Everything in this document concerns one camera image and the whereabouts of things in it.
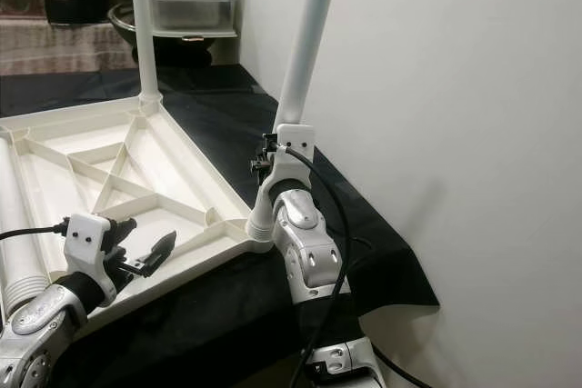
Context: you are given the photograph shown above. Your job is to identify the white plastic table top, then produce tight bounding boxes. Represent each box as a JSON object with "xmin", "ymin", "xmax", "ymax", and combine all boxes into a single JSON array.
[{"xmin": 0, "ymin": 97, "xmax": 274, "ymax": 334}]

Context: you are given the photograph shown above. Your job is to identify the beige patterned cloth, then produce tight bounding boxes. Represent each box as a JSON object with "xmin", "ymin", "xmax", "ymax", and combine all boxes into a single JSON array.
[{"xmin": 0, "ymin": 17, "xmax": 137, "ymax": 76}]

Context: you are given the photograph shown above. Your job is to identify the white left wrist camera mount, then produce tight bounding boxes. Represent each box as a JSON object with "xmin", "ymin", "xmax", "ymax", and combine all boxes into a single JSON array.
[{"xmin": 64, "ymin": 213, "xmax": 115, "ymax": 277}]

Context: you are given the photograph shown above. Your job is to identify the white plastic table leg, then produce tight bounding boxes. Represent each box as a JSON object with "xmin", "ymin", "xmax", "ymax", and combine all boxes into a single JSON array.
[
  {"xmin": 246, "ymin": 0, "xmax": 343, "ymax": 244},
  {"xmin": 129, "ymin": 0, "xmax": 163, "ymax": 104},
  {"xmin": 0, "ymin": 138, "xmax": 52, "ymax": 313}
]

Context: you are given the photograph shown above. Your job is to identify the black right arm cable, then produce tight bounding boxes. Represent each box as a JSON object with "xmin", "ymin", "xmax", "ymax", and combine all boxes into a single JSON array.
[{"xmin": 286, "ymin": 145, "xmax": 437, "ymax": 388}]

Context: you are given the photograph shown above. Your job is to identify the clear lidded plastic container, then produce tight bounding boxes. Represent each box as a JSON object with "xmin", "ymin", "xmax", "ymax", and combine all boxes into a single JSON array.
[{"xmin": 150, "ymin": 0, "xmax": 239, "ymax": 35}]

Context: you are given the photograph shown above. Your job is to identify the black tablecloth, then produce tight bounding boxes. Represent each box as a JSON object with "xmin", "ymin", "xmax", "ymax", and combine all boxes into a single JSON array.
[{"xmin": 0, "ymin": 63, "xmax": 439, "ymax": 388}]

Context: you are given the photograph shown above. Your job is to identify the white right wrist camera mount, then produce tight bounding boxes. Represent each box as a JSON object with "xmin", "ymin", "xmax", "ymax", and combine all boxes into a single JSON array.
[{"xmin": 259, "ymin": 123, "xmax": 316, "ymax": 191}]

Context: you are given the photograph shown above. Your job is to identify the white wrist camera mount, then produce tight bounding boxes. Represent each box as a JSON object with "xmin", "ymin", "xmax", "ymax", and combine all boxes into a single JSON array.
[
  {"xmin": 259, "ymin": 123, "xmax": 316, "ymax": 191},
  {"xmin": 64, "ymin": 213, "xmax": 115, "ymax": 277}
]

